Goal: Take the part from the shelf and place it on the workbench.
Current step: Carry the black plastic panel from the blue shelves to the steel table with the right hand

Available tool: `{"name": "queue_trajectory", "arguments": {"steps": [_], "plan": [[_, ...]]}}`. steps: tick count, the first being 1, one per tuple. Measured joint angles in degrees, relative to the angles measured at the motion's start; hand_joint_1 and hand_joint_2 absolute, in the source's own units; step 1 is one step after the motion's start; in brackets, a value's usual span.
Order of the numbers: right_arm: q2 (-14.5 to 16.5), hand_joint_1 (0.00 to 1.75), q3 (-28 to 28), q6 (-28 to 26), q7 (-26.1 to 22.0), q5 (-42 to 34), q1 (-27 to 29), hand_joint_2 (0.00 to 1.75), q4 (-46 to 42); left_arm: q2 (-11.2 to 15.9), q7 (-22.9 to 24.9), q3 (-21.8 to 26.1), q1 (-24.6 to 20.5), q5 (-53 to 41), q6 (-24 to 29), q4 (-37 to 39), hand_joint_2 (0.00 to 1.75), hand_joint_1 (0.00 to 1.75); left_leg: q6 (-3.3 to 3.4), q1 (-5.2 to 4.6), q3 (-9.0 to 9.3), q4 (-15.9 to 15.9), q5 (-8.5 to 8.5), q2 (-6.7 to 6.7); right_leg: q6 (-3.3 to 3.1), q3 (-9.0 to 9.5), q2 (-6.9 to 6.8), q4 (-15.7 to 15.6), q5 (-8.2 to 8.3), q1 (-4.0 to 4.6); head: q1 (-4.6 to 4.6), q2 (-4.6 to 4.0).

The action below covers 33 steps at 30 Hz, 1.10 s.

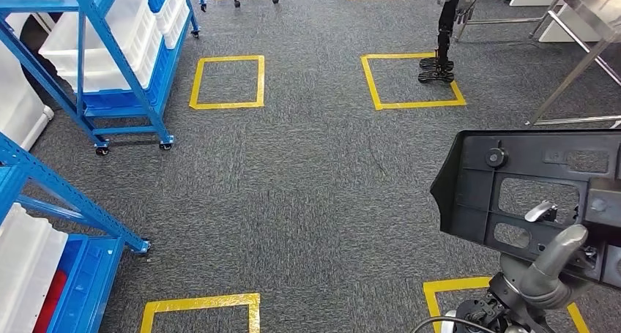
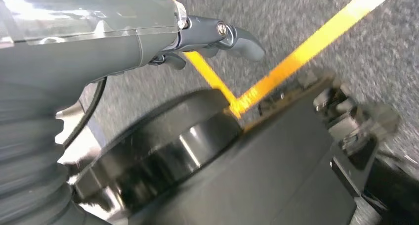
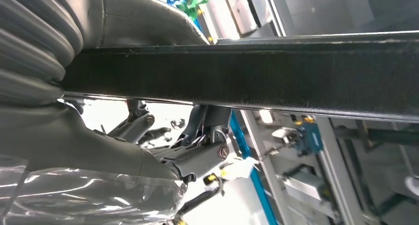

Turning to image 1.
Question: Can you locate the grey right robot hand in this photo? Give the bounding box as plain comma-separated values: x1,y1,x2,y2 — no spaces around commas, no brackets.
499,200,592,311

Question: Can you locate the black plastic plate bracket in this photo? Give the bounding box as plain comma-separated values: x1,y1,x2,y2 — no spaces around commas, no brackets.
429,129,621,291

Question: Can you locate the blue shelf rack with casters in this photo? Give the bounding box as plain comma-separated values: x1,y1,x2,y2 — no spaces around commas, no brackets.
0,0,207,156

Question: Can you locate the blue metal shelf rack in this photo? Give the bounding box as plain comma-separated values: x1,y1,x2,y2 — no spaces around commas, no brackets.
0,130,152,333

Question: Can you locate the large white cabinet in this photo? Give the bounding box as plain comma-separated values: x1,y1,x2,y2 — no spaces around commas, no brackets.
538,3,605,44

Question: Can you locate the black humanoid robot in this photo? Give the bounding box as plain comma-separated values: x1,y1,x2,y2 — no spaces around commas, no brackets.
417,0,486,86

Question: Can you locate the small steel table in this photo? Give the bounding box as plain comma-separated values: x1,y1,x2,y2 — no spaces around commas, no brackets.
525,0,621,128

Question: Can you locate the white plastic crate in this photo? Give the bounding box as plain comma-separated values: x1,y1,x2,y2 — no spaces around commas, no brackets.
0,202,70,333
154,0,191,50
37,0,165,93

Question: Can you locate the red object in crate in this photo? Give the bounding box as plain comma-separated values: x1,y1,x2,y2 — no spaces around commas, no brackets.
32,270,69,333

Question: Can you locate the black car tyre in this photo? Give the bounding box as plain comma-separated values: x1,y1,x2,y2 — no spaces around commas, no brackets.
17,14,69,113

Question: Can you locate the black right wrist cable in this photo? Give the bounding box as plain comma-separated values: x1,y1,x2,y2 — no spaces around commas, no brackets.
411,316,501,333

